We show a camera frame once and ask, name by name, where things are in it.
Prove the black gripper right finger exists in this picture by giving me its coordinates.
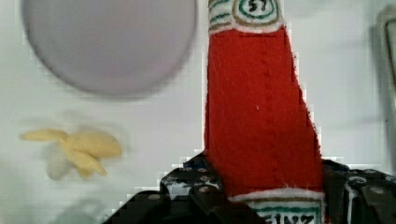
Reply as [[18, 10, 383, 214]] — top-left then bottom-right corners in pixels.
[[322, 160, 396, 224]]

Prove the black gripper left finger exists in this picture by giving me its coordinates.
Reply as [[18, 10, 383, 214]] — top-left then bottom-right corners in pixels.
[[103, 153, 268, 224]]

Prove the red plush ketchup bottle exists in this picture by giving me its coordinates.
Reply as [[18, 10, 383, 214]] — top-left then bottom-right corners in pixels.
[[205, 0, 326, 224]]

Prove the grey oval plate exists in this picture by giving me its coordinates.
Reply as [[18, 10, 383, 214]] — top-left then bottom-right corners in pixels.
[[21, 0, 198, 97]]

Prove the peeled yellow banana toy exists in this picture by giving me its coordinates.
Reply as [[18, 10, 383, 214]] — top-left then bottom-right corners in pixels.
[[21, 129, 122, 178]]

